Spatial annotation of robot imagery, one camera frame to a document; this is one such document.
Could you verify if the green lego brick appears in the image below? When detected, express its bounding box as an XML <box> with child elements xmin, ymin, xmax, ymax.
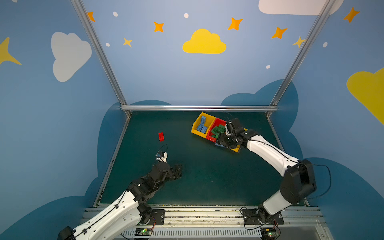
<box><xmin>211</xmin><ymin>125</ymin><xmax>226</xmax><ymax>139</ymax></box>

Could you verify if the red lego brick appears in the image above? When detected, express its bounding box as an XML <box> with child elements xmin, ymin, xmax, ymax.
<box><xmin>159</xmin><ymin>132</ymin><xmax>165</xmax><ymax>142</ymax></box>

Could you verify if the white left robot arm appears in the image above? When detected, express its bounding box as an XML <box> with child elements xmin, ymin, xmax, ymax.
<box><xmin>58</xmin><ymin>162</ymin><xmax>182</xmax><ymax>240</ymax></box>

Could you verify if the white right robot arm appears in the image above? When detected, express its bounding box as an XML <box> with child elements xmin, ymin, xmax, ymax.
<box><xmin>216</xmin><ymin>118</ymin><xmax>317</xmax><ymax>223</ymax></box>

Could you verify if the yellow bin near right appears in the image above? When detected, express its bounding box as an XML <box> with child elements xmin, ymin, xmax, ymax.
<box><xmin>215</xmin><ymin>128</ymin><xmax>248</xmax><ymax>152</ymax></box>

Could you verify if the yellow bin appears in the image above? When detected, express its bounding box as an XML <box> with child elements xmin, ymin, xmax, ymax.
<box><xmin>215</xmin><ymin>128</ymin><xmax>248</xmax><ymax>152</ymax></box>
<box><xmin>191</xmin><ymin>112</ymin><xmax>216</xmax><ymax>139</ymax></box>

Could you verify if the red middle bin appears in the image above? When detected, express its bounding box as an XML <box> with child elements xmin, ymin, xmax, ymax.
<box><xmin>206</xmin><ymin>118</ymin><xmax>226</xmax><ymax>142</ymax></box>

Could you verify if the yellow bin far left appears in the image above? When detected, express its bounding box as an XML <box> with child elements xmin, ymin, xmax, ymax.
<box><xmin>191</xmin><ymin>112</ymin><xmax>216</xmax><ymax>139</ymax></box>

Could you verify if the green circuit board left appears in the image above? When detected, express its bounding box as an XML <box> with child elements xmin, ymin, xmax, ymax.
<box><xmin>135</xmin><ymin>229</ymin><xmax>153</xmax><ymax>237</ymax></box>

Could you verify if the green circuit board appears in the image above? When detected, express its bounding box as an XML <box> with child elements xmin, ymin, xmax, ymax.
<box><xmin>261</xmin><ymin>228</ymin><xmax>281</xmax><ymax>240</ymax></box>
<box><xmin>135</xmin><ymin>229</ymin><xmax>153</xmax><ymax>237</ymax></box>

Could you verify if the green circuit board right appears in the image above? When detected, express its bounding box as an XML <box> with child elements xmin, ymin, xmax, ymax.
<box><xmin>261</xmin><ymin>228</ymin><xmax>281</xmax><ymax>240</ymax></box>

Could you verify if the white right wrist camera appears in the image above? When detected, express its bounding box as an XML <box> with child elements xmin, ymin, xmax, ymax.
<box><xmin>226</xmin><ymin>121</ymin><xmax>234</xmax><ymax>135</ymax></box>

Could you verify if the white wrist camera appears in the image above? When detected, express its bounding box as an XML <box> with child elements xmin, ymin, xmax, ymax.
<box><xmin>156</xmin><ymin>151</ymin><xmax>168</xmax><ymax>163</ymax></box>
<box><xmin>226</xmin><ymin>121</ymin><xmax>234</xmax><ymax>135</ymax></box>

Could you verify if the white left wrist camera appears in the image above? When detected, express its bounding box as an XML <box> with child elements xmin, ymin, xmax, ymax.
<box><xmin>156</xmin><ymin>151</ymin><xmax>168</xmax><ymax>163</ymax></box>

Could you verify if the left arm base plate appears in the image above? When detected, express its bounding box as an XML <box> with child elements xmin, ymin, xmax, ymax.
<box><xmin>139</xmin><ymin>209</ymin><xmax>166</xmax><ymax>226</ymax></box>

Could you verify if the front aluminium rail bed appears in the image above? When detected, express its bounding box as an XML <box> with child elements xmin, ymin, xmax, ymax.
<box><xmin>80</xmin><ymin>205</ymin><xmax>334</xmax><ymax>240</ymax></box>

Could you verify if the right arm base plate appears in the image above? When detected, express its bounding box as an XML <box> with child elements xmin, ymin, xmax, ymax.
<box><xmin>240</xmin><ymin>207</ymin><xmax>285</xmax><ymax>225</ymax></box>

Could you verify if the aluminium back frame rail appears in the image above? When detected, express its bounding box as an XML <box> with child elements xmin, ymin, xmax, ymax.
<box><xmin>121</xmin><ymin>105</ymin><xmax>278</xmax><ymax>112</ymax></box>

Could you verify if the aluminium right corner post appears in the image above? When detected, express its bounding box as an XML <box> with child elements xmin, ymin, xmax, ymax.
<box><xmin>266</xmin><ymin>0</ymin><xmax>337</xmax><ymax>119</ymax></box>

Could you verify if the aluminium corner post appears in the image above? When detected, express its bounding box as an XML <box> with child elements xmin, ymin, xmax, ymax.
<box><xmin>71</xmin><ymin>0</ymin><xmax>127</xmax><ymax>106</ymax></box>
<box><xmin>266</xmin><ymin>0</ymin><xmax>337</xmax><ymax>119</ymax></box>

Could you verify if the aluminium left corner post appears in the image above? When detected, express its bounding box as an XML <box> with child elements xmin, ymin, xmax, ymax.
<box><xmin>71</xmin><ymin>0</ymin><xmax>127</xmax><ymax>106</ymax></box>

